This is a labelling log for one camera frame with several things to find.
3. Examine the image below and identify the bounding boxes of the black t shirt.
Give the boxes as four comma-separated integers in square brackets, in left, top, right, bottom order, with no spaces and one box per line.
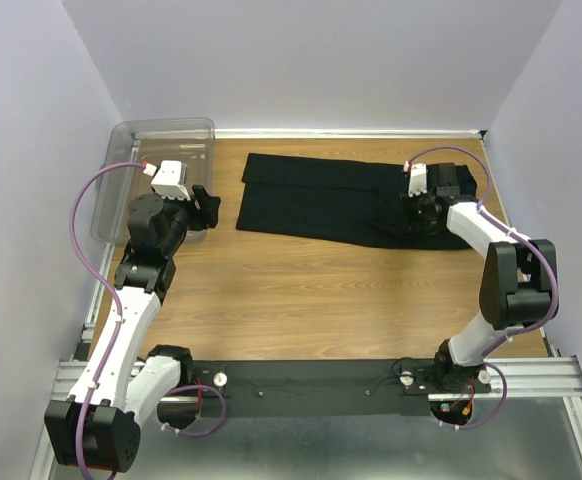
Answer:
[236,153,469,251]

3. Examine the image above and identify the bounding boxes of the clear plastic storage bin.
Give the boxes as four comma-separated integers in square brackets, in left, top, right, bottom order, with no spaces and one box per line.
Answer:
[91,117,215,246]

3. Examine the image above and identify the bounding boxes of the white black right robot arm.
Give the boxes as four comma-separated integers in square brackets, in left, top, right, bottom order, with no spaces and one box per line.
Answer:
[401,161,559,389]

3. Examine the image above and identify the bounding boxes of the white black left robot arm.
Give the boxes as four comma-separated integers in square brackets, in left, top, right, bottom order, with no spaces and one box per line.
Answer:
[44,185,221,479]

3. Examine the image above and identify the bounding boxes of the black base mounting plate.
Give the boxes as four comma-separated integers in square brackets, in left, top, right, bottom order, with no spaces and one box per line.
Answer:
[191,357,491,419]

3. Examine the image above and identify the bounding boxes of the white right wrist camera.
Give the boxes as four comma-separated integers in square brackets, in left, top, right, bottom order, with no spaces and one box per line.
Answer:
[403,162,428,198]

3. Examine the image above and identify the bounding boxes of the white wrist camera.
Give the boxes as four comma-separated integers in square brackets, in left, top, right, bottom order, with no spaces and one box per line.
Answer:
[143,160,190,200]
[403,162,428,198]

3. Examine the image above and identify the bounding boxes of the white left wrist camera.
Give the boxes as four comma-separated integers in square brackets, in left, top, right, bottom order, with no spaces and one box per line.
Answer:
[143,160,190,200]

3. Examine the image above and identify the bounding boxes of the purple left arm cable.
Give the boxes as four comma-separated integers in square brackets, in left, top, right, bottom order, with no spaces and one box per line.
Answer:
[68,161,227,480]

